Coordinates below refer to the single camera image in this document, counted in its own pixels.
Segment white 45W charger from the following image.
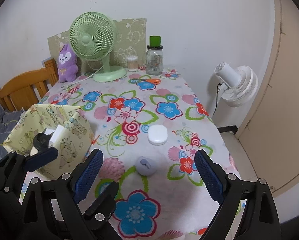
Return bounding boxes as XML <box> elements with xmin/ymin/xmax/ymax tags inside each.
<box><xmin>49</xmin><ymin>125</ymin><xmax>65</xmax><ymax>147</ymax></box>

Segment orange handled scissors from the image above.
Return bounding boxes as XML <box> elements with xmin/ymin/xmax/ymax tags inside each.
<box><xmin>139</xmin><ymin>79</ymin><xmax>161</xmax><ymax>85</ymax></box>

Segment yellow patterned storage box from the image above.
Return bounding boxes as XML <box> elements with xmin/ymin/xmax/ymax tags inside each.
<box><xmin>3</xmin><ymin>104</ymin><xmax>94</xmax><ymax>179</ymax></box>

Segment white oval earbud case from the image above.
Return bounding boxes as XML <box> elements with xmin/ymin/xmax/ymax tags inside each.
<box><xmin>148</xmin><ymin>125</ymin><xmax>168</xmax><ymax>145</ymax></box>

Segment green cup on jar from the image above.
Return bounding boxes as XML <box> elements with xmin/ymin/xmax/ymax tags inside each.
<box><xmin>149</xmin><ymin>36</ymin><xmax>161</xmax><ymax>47</ymax></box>

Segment glass mason jar mug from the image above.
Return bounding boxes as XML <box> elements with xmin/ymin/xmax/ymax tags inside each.
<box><xmin>145</xmin><ymin>45</ymin><xmax>164</xmax><ymax>75</ymax></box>

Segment cotton swab container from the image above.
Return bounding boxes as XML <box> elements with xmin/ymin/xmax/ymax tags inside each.
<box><xmin>127</xmin><ymin>56</ymin><xmax>139</xmax><ymax>72</ymax></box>

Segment lavender round tape measure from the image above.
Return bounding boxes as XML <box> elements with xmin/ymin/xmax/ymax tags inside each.
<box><xmin>135</xmin><ymin>157</ymin><xmax>157</xmax><ymax>177</ymax></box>

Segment black round lens cap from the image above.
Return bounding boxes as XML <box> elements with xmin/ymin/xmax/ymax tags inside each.
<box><xmin>33</xmin><ymin>133</ymin><xmax>51</xmax><ymax>153</ymax></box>

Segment purple plush bunny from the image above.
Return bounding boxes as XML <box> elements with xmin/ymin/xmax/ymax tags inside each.
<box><xmin>57</xmin><ymin>43</ymin><xmax>78</xmax><ymax>83</ymax></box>

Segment white standing fan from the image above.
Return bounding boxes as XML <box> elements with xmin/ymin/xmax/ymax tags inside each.
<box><xmin>214</xmin><ymin>62</ymin><xmax>258</xmax><ymax>108</ymax></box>

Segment floral tablecloth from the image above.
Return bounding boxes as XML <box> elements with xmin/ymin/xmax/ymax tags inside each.
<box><xmin>40</xmin><ymin>69</ymin><xmax>237</xmax><ymax>239</ymax></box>

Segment beige door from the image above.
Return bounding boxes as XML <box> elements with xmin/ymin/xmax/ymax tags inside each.
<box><xmin>236</xmin><ymin>0</ymin><xmax>299</xmax><ymax>197</ymax></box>

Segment green desk fan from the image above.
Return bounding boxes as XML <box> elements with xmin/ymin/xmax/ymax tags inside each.
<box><xmin>69</xmin><ymin>12</ymin><xmax>127</xmax><ymax>82</ymax></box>

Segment white square charger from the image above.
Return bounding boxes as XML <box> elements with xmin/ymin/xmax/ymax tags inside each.
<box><xmin>44</xmin><ymin>128</ymin><xmax>55</xmax><ymax>135</ymax></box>

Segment wooden chair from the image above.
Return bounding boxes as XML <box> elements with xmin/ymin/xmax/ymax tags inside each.
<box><xmin>0</xmin><ymin>59</ymin><xmax>59</xmax><ymax>112</ymax></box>

